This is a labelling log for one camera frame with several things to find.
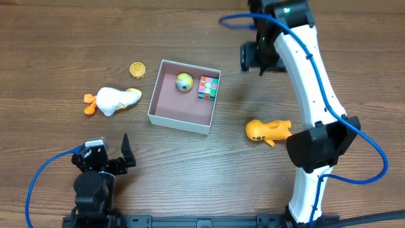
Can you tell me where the white plush duck toy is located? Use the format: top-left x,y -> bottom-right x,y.
84,87 -> 142,117

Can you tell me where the colourful puzzle cube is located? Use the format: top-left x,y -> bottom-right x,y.
198,76 -> 219,101

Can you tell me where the orange rubber toy figure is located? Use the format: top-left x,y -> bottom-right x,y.
245,119 -> 292,147

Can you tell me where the yellow ball with grey stripes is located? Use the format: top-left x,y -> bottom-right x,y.
175,73 -> 194,91

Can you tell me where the small orange round wheel toy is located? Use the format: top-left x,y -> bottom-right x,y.
129,62 -> 146,79

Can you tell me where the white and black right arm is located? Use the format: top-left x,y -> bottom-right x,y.
240,0 -> 360,227

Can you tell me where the white cardboard box pink inside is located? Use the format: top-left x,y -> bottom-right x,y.
147,60 -> 221,135

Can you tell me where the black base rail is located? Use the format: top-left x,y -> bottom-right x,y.
62,214 -> 341,228

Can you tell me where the thick black cable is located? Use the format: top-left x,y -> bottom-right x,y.
322,209 -> 405,228

